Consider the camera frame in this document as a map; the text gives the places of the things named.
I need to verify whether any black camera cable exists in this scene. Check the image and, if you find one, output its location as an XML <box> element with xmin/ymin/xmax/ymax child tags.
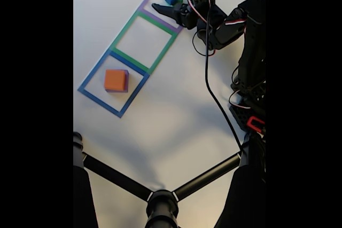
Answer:
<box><xmin>204</xmin><ymin>0</ymin><xmax>244</xmax><ymax>156</ymax></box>

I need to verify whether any black tripod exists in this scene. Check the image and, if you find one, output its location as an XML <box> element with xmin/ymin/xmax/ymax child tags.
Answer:
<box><xmin>73</xmin><ymin>131</ymin><xmax>266</xmax><ymax>228</ymax></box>

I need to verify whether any large purple cube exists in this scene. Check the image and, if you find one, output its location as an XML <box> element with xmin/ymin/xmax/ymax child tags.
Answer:
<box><xmin>105</xmin><ymin>69</ymin><xmax>130</xmax><ymax>93</ymax></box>

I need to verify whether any green square tape frame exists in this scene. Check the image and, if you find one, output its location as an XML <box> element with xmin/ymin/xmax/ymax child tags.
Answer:
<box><xmin>110</xmin><ymin>10</ymin><xmax>178</xmax><ymax>75</ymax></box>

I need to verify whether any blue square tape frame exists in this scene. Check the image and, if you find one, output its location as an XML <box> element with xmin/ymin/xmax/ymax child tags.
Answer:
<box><xmin>77</xmin><ymin>48</ymin><xmax>151</xmax><ymax>119</ymax></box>

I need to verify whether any large orange cube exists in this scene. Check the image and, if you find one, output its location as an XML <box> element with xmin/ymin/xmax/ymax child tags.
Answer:
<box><xmin>104</xmin><ymin>69</ymin><xmax>126</xmax><ymax>91</ymax></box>

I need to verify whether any red clamp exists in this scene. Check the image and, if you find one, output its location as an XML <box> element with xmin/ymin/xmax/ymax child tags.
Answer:
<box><xmin>246</xmin><ymin>116</ymin><xmax>266</xmax><ymax>133</ymax></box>

